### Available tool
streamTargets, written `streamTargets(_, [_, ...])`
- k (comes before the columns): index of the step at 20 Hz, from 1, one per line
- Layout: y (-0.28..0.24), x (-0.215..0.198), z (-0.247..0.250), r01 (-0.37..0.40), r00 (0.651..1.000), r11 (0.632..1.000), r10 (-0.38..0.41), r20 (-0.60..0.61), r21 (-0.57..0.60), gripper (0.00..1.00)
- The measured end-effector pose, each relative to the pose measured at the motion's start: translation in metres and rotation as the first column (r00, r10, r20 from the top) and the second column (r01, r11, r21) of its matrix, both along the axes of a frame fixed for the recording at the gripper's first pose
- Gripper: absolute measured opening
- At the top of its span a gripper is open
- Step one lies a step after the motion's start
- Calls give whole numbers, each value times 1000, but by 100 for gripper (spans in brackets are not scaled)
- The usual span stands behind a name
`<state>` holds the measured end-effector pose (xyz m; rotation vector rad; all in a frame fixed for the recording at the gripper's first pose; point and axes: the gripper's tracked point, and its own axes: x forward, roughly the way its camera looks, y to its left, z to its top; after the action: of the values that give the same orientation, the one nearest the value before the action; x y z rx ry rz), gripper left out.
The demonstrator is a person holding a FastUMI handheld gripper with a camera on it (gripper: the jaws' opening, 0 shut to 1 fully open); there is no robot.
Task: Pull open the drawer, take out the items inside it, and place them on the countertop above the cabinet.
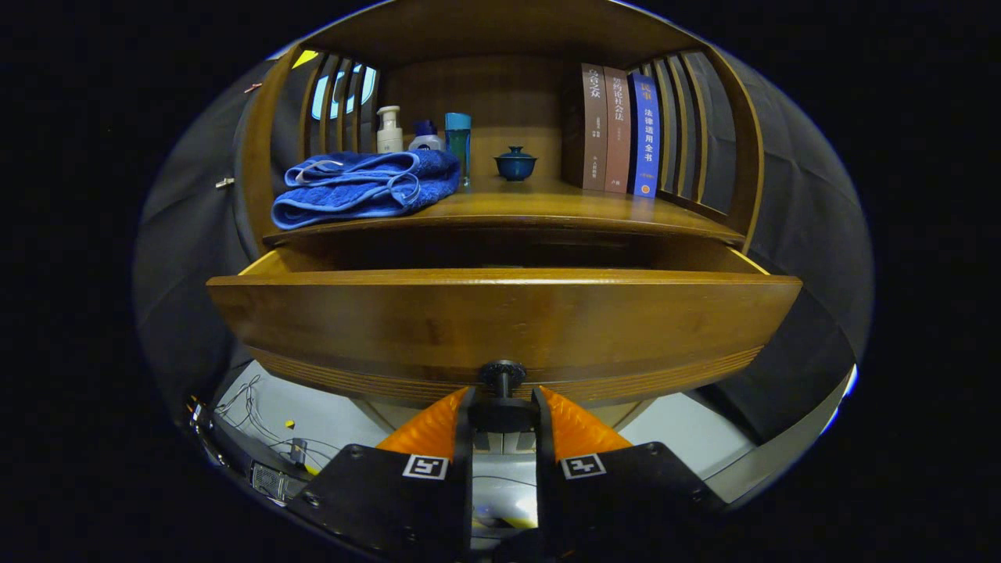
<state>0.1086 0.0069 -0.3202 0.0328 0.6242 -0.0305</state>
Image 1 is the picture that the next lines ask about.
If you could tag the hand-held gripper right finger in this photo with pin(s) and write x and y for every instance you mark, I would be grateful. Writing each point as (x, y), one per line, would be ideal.
(610, 500)

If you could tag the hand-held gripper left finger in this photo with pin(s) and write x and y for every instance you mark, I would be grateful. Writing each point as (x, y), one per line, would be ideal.
(407, 500)

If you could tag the wooden drawer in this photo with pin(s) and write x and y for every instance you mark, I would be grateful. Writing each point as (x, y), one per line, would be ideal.
(391, 328)

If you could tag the wooden countertop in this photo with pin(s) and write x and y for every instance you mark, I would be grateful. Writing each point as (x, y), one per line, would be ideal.
(532, 205)

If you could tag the wooden cabinet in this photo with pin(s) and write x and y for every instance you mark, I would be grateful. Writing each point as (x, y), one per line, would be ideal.
(485, 94)

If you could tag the black device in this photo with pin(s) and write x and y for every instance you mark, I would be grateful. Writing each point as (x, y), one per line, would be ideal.
(266, 469)

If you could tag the blue folded towel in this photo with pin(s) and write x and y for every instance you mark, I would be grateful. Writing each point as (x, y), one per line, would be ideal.
(352, 195)

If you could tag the blue lidded teacup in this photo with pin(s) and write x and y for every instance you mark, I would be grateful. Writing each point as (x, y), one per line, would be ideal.
(515, 166)

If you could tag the white bottle with blue cap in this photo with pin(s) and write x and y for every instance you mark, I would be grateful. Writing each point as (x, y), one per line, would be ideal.
(426, 141)

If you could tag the clear teal bottle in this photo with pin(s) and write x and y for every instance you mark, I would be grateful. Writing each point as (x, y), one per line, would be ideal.
(458, 141)

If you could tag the white pump bottle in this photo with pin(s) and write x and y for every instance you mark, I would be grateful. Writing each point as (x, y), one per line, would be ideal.
(389, 137)

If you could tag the reddish brown book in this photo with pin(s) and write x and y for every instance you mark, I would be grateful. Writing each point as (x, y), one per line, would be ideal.
(618, 133)

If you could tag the blue book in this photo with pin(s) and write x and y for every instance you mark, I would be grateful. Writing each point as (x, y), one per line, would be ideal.
(646, 133)

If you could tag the dark brown book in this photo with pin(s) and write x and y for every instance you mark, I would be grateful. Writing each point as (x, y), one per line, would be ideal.
(593, 125)

